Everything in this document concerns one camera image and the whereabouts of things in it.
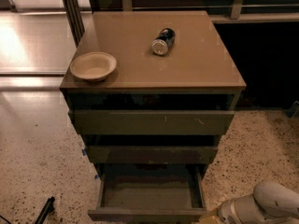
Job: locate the dark soda can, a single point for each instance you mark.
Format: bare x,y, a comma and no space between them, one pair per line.
163,42

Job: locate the brown drawer cabinet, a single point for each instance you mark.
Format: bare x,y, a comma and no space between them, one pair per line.
196,74

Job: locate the beige paper bowl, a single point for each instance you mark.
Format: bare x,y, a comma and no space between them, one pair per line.
93,66

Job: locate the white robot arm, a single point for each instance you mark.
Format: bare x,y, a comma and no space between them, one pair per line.
273,189

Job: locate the drawer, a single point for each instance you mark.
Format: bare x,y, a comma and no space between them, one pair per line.
150,194
151,154
133,122

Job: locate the blue tape piece upper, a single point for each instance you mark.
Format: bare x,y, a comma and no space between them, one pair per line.
84,153

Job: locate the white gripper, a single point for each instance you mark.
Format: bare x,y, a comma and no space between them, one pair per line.
231,211

